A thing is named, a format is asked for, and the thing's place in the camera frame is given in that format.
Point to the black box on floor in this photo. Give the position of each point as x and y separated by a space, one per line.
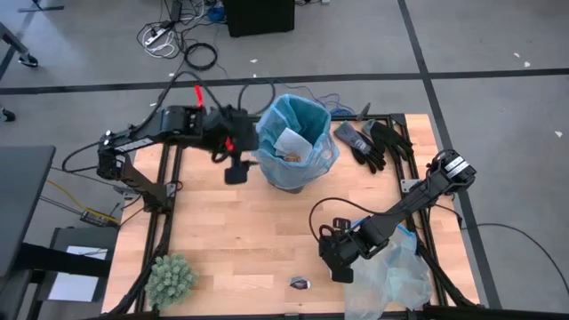
258 18

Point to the blue plastic trash bag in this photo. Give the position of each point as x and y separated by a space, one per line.
311 115

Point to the long newspaper strip foreground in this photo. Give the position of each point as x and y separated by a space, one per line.
299 283

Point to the brown paper ball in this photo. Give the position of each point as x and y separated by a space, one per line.
293 157

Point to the white power strip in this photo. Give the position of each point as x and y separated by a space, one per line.
157 35

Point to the black aluminium table frame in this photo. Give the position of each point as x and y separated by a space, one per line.
154 235

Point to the red tape tag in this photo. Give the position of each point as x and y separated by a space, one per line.
229 144
198 95

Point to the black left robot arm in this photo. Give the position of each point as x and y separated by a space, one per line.
133 144

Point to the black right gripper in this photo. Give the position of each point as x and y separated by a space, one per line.
355 242

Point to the white paper napkin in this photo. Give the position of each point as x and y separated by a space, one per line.
291 142

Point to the grey and black work glove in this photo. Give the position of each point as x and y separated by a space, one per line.
360 144

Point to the black chair caster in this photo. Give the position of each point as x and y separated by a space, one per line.
27 61

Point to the small green artificial plant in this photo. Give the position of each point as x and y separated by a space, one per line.
171 280

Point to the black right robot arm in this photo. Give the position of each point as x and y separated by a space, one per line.
422 195

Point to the clear blue-rimmed trash bag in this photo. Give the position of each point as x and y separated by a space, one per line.
391 275

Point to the white paper sheet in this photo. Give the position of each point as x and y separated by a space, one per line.
77 275

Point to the dark grey desk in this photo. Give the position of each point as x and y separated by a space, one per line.
22 200

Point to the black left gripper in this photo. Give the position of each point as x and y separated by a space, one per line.
233 129

